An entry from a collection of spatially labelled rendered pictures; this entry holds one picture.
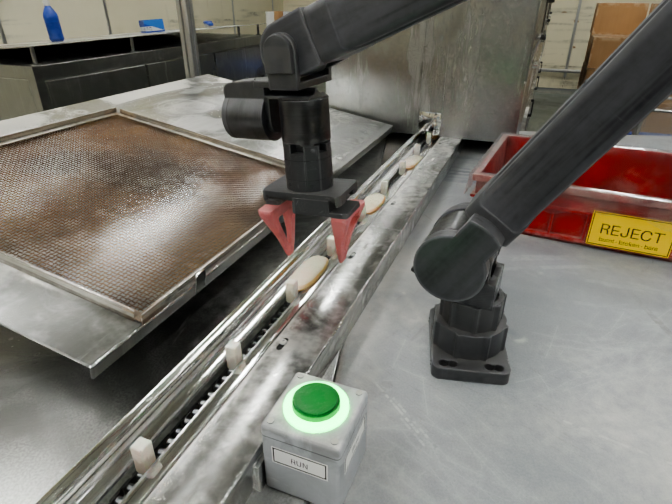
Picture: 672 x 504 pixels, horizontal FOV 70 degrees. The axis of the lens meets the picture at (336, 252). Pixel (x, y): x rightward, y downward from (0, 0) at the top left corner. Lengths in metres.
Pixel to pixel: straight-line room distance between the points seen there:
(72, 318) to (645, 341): 0.67
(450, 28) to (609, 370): 0.93
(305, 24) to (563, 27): 7.15
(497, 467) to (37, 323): 0.48
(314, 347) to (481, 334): 0.19
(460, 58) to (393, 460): 1.04
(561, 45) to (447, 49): 6.33
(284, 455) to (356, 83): 1.13
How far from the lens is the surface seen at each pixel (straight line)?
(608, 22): 5.25
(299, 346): 0.54
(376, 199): 0.92
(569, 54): 7.64
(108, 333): 0.56
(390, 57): 1.37
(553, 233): 0.92
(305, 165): 0.56
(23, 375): 0.67
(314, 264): 0.69
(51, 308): 0.61
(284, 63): 0.53
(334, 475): 0.42
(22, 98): 2.52
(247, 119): 0.59
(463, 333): 0.56
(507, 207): 0.50
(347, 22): 0.51
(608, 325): 0.73
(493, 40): 1.32
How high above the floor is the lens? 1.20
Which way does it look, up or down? 28 degrees down
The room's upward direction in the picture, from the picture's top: straight up
